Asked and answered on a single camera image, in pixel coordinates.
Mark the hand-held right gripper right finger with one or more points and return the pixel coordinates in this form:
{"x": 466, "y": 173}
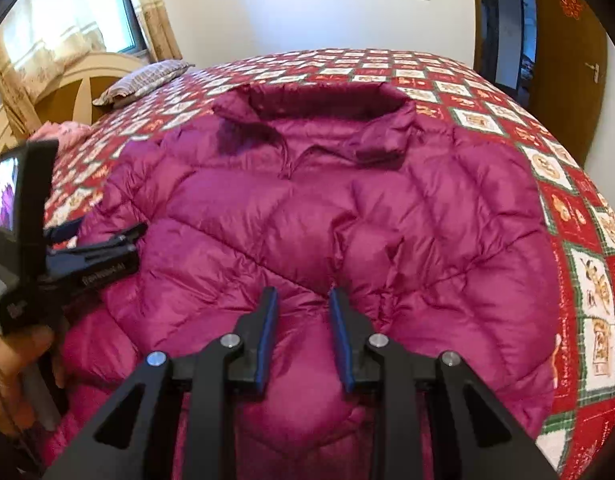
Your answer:
{"x": 338, "y": 332}

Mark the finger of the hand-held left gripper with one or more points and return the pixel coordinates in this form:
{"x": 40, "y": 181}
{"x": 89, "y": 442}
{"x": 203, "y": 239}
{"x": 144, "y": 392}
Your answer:
{"x": 102, "y": 242}
{"x": 62, "y": 233}

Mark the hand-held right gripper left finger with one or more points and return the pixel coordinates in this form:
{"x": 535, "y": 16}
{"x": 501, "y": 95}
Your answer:
{"x": 270, "y": 332}

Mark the magenta quilted down jacket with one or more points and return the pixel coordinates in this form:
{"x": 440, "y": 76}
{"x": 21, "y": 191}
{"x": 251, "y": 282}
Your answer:
{"x": 337, "y": 200}

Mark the person's left hand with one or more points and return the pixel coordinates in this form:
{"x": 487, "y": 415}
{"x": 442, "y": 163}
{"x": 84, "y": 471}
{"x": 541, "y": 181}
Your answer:
{"x": 10, "y": 365}

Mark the pink floral cloth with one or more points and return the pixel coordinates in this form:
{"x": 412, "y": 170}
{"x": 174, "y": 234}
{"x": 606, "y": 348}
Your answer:
{"x": 62, "y": 132}

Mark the cream and wood headboard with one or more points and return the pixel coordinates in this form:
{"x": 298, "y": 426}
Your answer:
{"x": 67, "y": 95}

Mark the striped pillow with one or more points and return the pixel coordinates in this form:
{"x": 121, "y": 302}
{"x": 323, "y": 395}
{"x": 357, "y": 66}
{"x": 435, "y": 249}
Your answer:
{"x": 142, "y": 80}

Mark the sheer white curtain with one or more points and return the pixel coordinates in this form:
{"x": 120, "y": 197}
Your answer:
{"x": 47, "y": 20}

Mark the dark framed window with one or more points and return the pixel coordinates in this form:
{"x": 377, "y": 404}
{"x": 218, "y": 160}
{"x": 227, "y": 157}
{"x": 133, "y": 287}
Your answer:
{"x": 120, "y": 5}

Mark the beige patterned curtain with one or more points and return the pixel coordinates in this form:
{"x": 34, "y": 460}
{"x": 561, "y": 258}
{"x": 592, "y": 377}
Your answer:
{"x": 160, "y": 10}

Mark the red printed checkered blanket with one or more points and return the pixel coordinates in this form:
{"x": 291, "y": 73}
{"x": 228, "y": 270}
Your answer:
{"x": 577, "y": 240}

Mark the brown wooden door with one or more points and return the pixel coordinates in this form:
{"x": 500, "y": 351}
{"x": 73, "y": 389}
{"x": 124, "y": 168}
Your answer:
{"x": 567, "y": 85}

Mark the red door decoration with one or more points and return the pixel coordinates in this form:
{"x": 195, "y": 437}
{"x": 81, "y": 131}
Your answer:
{"x": 571, "y": 2}

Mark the wooden door frame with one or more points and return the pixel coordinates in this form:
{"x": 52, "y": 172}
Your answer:
{"x": 476, "y": 15}

